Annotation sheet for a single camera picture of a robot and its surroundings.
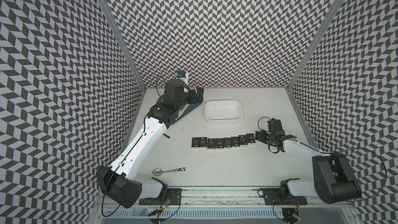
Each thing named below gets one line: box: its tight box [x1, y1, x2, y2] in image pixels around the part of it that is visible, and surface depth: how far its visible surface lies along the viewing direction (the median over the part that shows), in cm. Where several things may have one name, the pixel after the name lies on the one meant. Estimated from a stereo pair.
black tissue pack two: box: [199, 136, 208, 148], surface depth 91 cm
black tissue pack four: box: [215, 137, 225, 150], surface depth 90 cm
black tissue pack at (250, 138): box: [245, 133, 256, 145], surface depth 92 cm
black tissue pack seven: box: [238, 134, 248, 146], surface depth 91 cm
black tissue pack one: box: [191, 136, 201, 149], surface depth 91 cm
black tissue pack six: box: [231, 136, 240, 148], surface depth 91 cm
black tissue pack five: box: [223, 137, 233, 149], surface depth 90 cm
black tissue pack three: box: [207, 137, 217, 150], surface depth 90 cm
